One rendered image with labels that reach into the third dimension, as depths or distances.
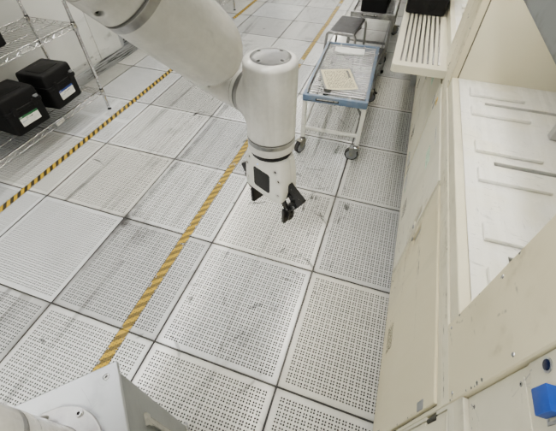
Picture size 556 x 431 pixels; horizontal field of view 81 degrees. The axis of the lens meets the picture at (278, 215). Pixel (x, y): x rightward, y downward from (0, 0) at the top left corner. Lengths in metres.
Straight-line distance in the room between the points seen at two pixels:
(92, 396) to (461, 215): 1.00
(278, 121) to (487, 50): 1.29
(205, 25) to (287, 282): 1.50
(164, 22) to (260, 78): 0.18
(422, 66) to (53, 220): 2.27
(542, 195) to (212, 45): 1.04
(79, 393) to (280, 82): 0.74
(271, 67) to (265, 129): 0.10
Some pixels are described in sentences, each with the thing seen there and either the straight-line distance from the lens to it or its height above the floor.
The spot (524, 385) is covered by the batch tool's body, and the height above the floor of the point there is 1.05.
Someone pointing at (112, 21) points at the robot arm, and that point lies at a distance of 0.36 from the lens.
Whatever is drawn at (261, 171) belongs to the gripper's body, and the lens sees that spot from 0.62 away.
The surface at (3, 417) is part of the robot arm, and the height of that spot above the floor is 1.00.
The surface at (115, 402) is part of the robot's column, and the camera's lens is 0.85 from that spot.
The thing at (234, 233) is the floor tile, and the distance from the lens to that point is 1.96.
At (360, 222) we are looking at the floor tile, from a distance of 2.05.
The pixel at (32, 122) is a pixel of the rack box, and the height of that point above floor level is 0.23.
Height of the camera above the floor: 1.53
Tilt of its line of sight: 49 degrees down
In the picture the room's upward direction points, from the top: straight up
